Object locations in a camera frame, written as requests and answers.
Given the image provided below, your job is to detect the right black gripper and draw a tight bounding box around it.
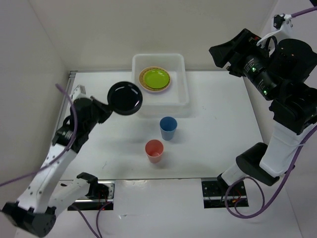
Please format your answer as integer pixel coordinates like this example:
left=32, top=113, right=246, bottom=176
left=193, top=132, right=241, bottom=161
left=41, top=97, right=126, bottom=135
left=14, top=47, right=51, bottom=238
left=208, top=27, right=280, bottom=100

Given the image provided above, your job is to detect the black plate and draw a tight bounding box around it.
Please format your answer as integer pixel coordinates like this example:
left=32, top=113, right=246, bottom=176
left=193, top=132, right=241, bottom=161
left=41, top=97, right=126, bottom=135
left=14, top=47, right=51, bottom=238
left=107, top=81, right=143, bottom=116

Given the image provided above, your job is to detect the yellow woven pattern plate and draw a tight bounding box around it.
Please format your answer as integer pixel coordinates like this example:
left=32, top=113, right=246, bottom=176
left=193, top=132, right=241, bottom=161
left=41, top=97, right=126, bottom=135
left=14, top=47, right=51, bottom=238
left=138, top=66, right=171, bottom=92

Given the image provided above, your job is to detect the orange plastic plate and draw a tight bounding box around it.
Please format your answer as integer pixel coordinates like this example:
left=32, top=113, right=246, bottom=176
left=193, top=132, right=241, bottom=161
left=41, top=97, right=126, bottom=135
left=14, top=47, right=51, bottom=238
left=139, top=65, right=172, bottom=94

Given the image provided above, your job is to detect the green plastic plate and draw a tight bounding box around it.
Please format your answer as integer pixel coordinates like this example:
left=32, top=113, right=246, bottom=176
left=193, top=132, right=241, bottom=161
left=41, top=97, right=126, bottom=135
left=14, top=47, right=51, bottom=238
left=142, top=68, right=170, bottom=89

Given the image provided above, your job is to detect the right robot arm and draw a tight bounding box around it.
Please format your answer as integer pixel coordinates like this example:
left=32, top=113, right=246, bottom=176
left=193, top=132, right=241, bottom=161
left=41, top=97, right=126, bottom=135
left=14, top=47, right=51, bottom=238
left=209, top=29, right=317, bottom=195

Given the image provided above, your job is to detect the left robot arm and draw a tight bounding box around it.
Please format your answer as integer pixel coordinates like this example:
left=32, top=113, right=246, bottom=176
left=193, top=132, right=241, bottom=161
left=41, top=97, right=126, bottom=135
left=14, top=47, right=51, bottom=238
left=1, top=98, right=112, bottom=238

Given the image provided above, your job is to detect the white plastic bin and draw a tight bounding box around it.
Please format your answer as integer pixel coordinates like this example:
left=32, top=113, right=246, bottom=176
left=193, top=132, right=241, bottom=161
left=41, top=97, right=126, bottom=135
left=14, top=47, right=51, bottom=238
left=132, top=53, right=190, bottom=118

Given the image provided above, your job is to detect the pink plastic cup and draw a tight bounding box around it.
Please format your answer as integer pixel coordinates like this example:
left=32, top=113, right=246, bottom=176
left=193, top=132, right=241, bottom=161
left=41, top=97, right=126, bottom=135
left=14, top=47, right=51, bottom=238
left=145, top=139, right=164, bottom=164

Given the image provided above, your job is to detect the blue plastic cup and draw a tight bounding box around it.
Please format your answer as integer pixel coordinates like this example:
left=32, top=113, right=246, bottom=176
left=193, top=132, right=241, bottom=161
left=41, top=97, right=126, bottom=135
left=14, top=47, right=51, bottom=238
left=159, top=117, right=178, bottom=141

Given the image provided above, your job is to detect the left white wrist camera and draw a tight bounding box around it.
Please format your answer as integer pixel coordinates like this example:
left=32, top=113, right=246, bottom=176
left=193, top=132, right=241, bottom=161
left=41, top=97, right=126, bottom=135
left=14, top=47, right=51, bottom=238
left=70, top=85, right=86, bottom=101

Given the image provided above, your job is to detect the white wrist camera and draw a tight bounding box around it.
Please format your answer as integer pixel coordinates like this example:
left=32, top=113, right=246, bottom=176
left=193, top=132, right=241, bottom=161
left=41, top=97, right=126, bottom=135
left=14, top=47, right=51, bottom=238
left=257, top=13, right=293, bottom=48
left=70, top=85, right=86, bottom=101

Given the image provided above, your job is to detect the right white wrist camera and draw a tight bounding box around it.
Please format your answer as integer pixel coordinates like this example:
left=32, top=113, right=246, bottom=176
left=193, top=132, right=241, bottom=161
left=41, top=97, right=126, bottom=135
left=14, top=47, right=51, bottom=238
left=257, top=13, right=293, bottom=48

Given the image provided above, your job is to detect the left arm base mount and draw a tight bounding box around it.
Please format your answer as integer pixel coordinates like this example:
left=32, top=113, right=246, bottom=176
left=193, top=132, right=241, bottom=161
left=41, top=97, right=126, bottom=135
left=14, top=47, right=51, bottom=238
left=67, top=180, right=115, bottom=211

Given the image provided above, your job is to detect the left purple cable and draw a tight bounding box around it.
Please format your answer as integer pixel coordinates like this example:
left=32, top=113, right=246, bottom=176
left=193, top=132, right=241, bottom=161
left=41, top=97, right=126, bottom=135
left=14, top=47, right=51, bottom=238
left=0, top=83, right=105, bottom=238

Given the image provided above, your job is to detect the purple cable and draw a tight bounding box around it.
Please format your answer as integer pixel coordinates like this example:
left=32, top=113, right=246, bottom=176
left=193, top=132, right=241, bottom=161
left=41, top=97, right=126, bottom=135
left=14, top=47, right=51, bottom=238
left=224, top=6, right=317, bottom=219
left=0, top=83, right=105, bottom=238

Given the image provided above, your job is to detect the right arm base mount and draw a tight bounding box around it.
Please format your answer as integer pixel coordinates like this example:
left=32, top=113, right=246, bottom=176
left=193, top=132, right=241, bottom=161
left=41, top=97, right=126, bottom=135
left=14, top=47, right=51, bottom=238
left=201, top=178, right=249, bottom=209

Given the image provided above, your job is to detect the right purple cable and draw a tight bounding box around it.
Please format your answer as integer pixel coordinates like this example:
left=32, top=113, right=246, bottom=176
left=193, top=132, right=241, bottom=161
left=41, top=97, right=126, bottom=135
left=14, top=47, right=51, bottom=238
left=224, top=6, right=317, bottom=219

